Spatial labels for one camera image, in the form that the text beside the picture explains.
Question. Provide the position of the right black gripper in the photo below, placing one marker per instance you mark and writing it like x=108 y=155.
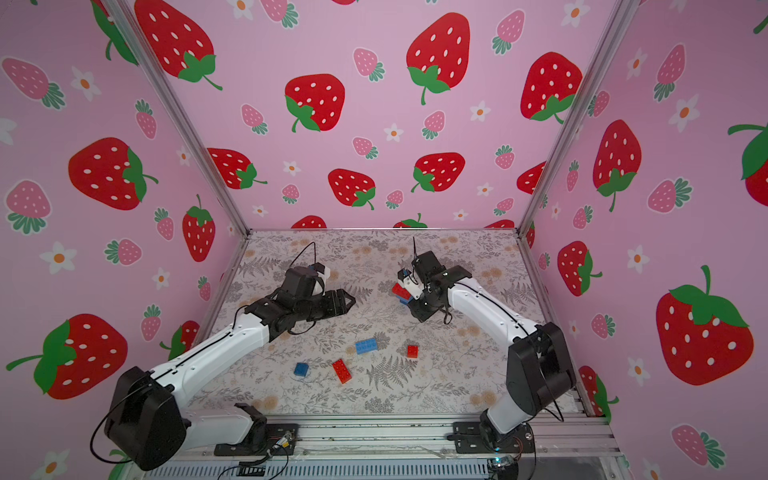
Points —
x=426 y=294

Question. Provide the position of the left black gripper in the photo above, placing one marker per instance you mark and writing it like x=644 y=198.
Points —
x=332 y=301

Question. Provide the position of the red 2x4 brick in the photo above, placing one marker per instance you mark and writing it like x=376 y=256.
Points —
x=341 y=370
x=400 y=292

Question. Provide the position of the light blue 2x4 brick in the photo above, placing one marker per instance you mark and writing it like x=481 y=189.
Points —
x=366 y=346

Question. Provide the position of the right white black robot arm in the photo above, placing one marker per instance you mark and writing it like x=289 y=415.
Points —
x=539 y=368

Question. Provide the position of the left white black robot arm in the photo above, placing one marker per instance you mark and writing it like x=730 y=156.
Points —
x=149 y=419

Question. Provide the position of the blue 2x2 brick left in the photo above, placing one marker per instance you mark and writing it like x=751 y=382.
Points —
x=301 y=370

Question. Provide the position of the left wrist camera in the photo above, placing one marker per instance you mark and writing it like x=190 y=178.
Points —
x=323 y=272

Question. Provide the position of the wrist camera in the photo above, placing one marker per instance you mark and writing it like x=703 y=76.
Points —
x=406 y=279
x=323 y=272

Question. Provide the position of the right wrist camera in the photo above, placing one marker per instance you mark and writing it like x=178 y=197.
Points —
x=406 y=279

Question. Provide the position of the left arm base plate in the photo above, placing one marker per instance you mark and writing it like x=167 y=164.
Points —
x=278 y=439

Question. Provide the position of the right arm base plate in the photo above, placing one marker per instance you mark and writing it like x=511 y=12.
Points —
x=477 y=438

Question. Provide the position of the aluminium front rail frame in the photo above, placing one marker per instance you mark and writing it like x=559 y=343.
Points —
x=402 y=447

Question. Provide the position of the left aluminium corner post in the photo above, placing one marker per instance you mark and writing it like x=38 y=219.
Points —
x=126 y=23

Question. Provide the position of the aluminium corner post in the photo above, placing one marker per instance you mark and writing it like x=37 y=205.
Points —
x=126 y=23
x=613 y=35

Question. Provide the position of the right aluminium corner post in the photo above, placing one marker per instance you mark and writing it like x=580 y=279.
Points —
x=613 y=35

